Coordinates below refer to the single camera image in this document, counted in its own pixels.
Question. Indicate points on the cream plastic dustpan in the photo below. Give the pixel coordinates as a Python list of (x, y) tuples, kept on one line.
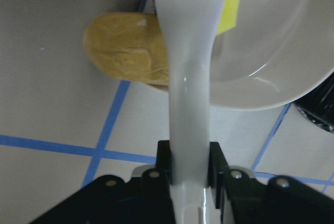
[(278, 51)]

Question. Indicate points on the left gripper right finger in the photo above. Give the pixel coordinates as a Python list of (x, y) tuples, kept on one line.
[(241, 198)]

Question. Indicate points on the black bag lined bin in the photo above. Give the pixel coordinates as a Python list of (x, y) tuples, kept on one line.
[(317, 105)]

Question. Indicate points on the brown bread roll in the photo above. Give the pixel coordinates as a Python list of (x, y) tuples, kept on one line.
[(128, 46)]

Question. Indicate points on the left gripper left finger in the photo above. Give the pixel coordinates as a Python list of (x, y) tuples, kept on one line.
[(145, 198)]

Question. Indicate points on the cream hand brush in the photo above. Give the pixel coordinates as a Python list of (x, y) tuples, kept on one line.
[(189, 28)]

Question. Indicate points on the yellow sponge block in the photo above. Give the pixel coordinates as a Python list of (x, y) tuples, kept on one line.
[(228, 19)]

